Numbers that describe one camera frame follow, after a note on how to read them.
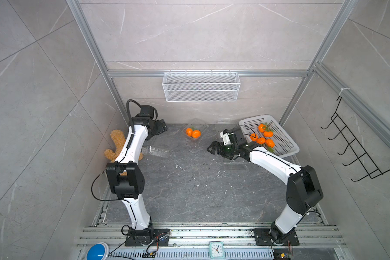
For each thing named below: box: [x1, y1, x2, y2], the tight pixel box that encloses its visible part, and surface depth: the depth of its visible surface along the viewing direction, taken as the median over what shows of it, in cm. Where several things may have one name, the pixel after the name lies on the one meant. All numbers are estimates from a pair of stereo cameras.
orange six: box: [263, 131, 273, 138], surface depth 112 cm
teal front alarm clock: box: [209, 241, 225, 259], surface depth 70 cm
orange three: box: [192, 130, 201, 139], surface depth 109 cm
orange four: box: [185, 127, 193, 138], surface depth 112 cm
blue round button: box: [86, 241, 110, 260], surface depth 70 cm
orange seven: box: [256, 137, 266, 145], surface depth 107 cm
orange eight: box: [265, 138, 275, 148], surface depth 106 cm
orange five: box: [258, 123, 266, 133], surface depth 115 cm
